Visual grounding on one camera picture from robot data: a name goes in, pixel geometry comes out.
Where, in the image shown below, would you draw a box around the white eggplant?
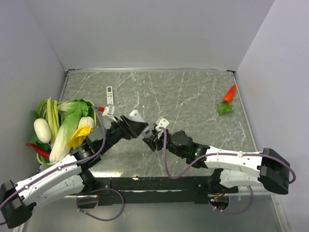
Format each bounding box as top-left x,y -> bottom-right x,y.
33,118 -> 51,143

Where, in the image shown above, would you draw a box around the orange toy carrot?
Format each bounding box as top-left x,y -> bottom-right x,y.
223,84 -> 237,103

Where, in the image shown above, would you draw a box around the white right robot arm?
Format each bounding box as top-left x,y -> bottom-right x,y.
143,126 -> 296,195

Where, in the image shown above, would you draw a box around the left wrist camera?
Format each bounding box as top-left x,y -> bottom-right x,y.
102,104 -> 117,122

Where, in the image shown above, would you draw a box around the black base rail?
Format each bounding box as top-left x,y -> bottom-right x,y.
77,175 -> 239,208

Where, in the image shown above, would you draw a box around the small white remote control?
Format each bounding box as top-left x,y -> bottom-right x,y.
106,86 -> 114,105

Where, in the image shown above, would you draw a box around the green plastic basket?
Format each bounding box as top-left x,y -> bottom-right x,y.
29,99 -> 97,167

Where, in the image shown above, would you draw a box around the red chili pepper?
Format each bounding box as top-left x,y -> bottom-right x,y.
26,143 -> 50,158

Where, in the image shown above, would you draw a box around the yellow green napa cabbage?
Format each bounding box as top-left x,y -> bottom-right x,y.
68,116 -> 95,149

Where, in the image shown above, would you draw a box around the large green napa cabbage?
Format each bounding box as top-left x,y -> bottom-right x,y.
49,100 -> 90,164

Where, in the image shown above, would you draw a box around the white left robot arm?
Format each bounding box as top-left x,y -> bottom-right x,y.
0,116 -> 149,229

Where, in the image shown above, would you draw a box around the pale green celery stalks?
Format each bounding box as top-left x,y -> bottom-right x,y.
46,97 -> 60,142

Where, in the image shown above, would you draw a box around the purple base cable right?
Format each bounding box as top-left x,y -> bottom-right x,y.
210,187 -> 254,215

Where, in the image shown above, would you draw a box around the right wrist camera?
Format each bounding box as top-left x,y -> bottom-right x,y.
155,116 -> 169,129

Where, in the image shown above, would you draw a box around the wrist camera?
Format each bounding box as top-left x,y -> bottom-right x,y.
155,116 -> 169,129
102,104 -> 117,122

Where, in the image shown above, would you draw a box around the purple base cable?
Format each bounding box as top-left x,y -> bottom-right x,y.
210,187 -> 254,215
76,188 -> 126,221

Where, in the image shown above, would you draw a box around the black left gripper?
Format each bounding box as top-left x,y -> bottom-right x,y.
99,115 -> 148,154

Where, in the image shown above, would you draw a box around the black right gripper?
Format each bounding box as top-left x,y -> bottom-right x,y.
143,129 -> 186,159

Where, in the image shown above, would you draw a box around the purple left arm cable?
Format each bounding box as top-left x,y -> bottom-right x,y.
0,105 -> 107,225

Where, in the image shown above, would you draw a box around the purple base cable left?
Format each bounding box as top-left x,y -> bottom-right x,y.
76,188 -> 126,221

